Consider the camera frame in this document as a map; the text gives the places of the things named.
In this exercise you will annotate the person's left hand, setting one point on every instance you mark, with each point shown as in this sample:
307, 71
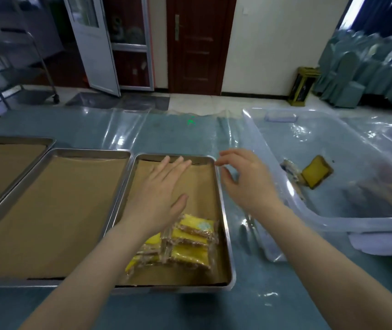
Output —
154, 199

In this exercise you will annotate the person's right hand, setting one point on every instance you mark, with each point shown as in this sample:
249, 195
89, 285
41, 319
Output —
251, 185

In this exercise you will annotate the person's right thumb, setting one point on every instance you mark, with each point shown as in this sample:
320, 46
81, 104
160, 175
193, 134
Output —
226, 180

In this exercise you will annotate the person's left thumb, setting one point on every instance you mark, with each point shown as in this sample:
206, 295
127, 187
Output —
181, 203

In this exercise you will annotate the person's left forearm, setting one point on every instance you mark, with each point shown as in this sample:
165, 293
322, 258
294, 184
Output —
92, 278

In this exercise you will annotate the person's right forearm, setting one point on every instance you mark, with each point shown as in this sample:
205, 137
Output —
330, 271

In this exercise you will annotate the brown baking paper liner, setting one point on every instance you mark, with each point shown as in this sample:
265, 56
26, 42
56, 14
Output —
55, 213
7, 164
202, 192

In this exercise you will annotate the wrapped yellow cake packet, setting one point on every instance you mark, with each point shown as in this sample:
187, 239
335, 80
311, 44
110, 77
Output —
190, 238
189, 256
142, 261
154, 239
196, 224

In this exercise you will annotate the metal baking tray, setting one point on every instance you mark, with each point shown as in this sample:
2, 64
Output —
228, 237
17, 139
79, 152

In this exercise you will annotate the clear plastic table cover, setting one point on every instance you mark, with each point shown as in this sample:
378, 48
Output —
182, 137

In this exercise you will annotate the yellow cake slice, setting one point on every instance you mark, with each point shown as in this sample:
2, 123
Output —
316, 171

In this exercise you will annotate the clear plastic storage bin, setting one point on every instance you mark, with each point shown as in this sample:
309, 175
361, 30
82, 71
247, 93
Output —
336, 140

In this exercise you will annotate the yellow black trash bin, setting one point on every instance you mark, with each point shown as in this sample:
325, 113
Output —
302, 87

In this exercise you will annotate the grey floor mat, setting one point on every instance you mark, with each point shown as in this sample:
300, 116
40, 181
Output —
113, 101

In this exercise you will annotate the brown wooden door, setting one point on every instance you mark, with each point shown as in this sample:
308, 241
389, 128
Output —
199, 48

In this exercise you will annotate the metal framed glass door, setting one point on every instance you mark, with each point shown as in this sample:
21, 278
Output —
132, 48

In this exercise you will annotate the white cloth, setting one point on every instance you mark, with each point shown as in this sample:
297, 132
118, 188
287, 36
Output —
378, 243

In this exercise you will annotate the stack of covered chairs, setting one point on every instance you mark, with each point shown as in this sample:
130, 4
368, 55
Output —
364, 72

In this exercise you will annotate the white door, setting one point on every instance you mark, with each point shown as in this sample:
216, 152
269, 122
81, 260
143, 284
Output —
92, 48

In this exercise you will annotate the metal rack cart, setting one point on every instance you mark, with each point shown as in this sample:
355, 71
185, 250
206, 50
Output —
17, 75

